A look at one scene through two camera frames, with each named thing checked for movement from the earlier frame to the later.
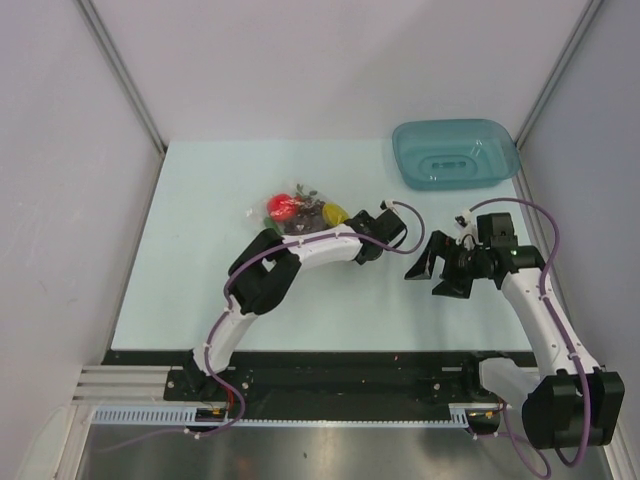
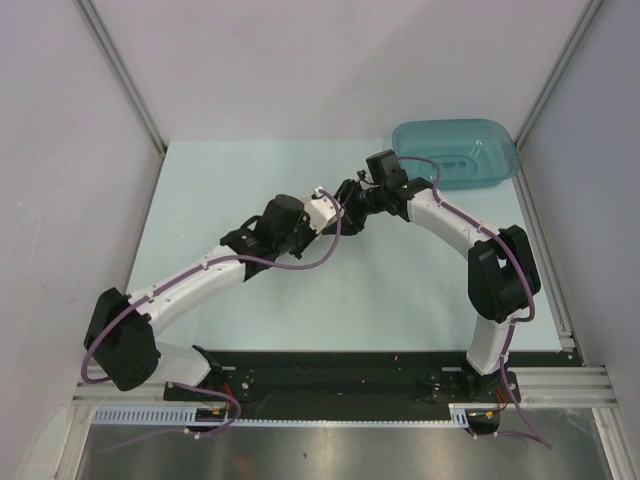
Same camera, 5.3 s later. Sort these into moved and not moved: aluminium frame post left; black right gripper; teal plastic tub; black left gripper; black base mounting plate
Moved: black left gripper; black right gripper
Not moved: aluminium frame post left; teal plastic tub; black base mounting plate
